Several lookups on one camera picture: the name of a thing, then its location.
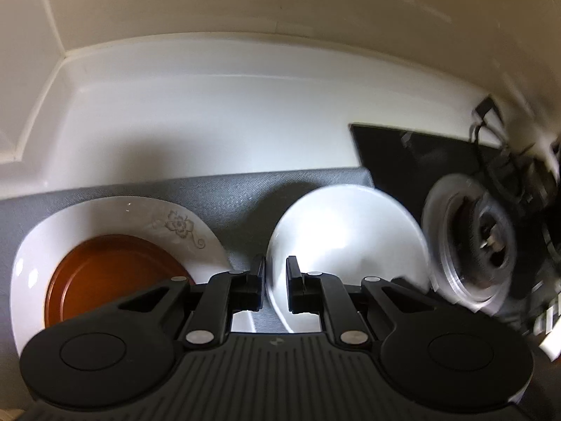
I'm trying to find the white round plate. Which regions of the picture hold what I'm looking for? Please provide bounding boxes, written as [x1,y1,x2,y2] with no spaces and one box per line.
[265,184,432,334]

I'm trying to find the large white square floral plate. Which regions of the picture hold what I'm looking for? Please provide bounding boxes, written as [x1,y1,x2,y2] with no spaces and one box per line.
[9,196,231,356]

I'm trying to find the brown round plate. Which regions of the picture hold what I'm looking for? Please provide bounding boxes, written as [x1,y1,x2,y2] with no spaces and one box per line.
[44,234,198,332]

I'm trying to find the black loose pan support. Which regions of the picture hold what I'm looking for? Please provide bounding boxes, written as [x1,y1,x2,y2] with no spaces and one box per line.
[469,95,553,211]

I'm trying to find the grey table mat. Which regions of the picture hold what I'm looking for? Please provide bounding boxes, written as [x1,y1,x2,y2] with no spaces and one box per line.
[0,167,375,347]

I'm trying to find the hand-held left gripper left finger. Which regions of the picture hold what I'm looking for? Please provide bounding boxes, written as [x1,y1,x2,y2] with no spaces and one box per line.
[116,255,268,349]

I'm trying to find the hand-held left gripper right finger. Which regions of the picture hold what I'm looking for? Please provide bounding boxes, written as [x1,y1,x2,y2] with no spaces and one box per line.
[286,256,439,349]

